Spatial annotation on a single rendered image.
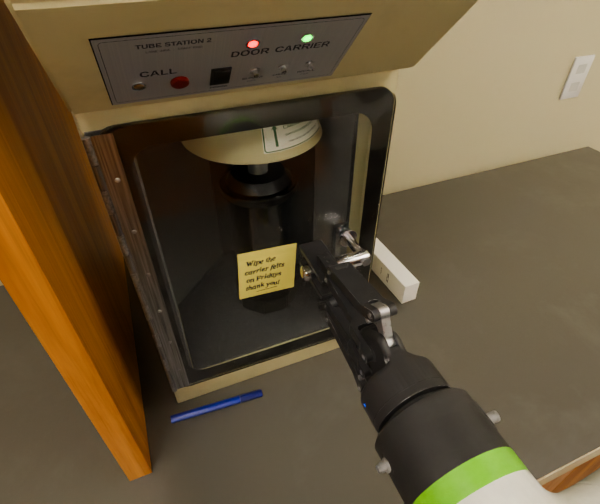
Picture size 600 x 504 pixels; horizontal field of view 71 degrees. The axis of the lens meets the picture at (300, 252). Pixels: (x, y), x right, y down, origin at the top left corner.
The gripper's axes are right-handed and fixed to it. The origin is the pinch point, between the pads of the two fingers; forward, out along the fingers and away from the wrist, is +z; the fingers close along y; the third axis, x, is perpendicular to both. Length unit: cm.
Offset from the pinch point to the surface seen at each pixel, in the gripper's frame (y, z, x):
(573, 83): -6, 48, -99
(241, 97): 19.7, 5.5, 6.4
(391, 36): 25.4, -1.3, -5.1
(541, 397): -26.3, -14.9, -32.0
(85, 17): 29.3, -5.2, 17.3
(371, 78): 19.6, 5.6, -7.8
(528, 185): -27, 35, -79
